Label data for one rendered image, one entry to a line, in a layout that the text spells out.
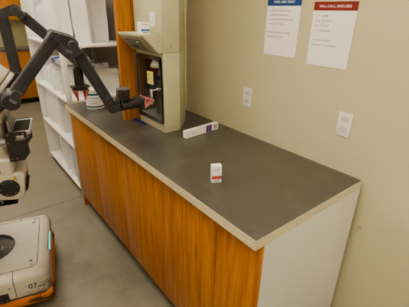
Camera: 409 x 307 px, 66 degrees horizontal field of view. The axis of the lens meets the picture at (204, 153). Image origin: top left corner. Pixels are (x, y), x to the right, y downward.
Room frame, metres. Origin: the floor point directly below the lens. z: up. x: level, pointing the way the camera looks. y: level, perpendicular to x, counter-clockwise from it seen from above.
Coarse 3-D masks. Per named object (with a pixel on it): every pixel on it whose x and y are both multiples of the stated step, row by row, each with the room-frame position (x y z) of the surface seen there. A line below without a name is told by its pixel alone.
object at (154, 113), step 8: (144, 56) 1.97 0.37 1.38; (152, 56) 1.89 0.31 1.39; (144, 64) 1.97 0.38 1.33; (152, 64) 1.89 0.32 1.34; (160, 64) 1.82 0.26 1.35; (144, 72) 1.98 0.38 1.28; (160, 72) 1.83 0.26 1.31; (144, 80) 1.98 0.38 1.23; (160, 80) 1.83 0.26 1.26; (144, 88) 1.99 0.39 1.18; (152, 88) 1.91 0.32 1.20; (160, 88) 1.83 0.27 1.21; (160, 96) 1.83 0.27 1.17; (160, 104) 1.84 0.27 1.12; (144, 112) 2.00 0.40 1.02; (152, 112) 1.92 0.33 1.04; (160, 112) 1.84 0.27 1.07; (160, 120) 1.84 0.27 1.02
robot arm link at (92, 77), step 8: (72, 40) 1.53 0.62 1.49; (72, 48) 1.52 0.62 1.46; (80, 48) 1.57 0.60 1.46; (72, 56) 1.55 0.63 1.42; (80, 56) 1.56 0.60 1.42; (80, 64) 1.57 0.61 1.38; (88, 64) 1.59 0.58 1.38; (88, 72) 1.59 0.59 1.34; (96, 72) 1.62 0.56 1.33; (96, 80) 1.61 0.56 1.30; (96, 88) 1.62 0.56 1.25; (104, 88) 1.64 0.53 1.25; (104, 96) 1.64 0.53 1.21; (104, 104) 1.64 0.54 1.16; (112, 104) 1.66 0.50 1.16; (112, 112) 1.66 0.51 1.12
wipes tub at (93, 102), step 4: (92, 88) 2.34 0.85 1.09; (92, 92) 2.30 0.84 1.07; (88, 96) 2.30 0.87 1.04; (92, 96) 2.29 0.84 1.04; (96, 96) 2.31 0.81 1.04; (88, 100) 2.30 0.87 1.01; (92, 100) 2.29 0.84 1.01; (96, 100) 2.30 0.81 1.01; (100, 100) 2.33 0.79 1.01; (88, 104) 2.30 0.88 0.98; (92, 104) 2.29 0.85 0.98; (96, 104) 2.30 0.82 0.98; (100, 104) 2.32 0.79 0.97; (88, 108) 2.31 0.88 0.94; (92, 108) 2.30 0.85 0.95; (96, 108) 2.30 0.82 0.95; (100, 108) 2.32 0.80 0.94
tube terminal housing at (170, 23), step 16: (144, 0) 1.96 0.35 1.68; (160, 0) 1.83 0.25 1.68; (176, 0) 1.88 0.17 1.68; (144, 16) 1.97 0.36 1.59; (160, 16) 1.83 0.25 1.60; (176, 16) 1.88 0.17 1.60; (160, 32) 1.84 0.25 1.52; (176, 32) 1.88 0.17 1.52; (176, 48) 1.88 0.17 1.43; (176, 64) 1.88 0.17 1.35; (176, 80) 1.88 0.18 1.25; (176, 96) 1.88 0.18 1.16; (176, 112) 1.88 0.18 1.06; (160, 128) 1.87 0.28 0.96; (176, 128) 1.88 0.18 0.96
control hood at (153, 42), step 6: (126, 36) 1.93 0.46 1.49; (132, 36) 1.86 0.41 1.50; (138, 36) 1.80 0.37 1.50; (144, 36) 1.76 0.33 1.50; (150, 36) 1.78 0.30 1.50; (156, 36) 1.80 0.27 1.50; (144, 42) 1.81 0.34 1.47; (150, 42) 1.78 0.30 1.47; (156, 42) 1.80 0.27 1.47; (150, 48) 1.82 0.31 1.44; (156, 48) 1.80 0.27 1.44; (162, 48) 1.83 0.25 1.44
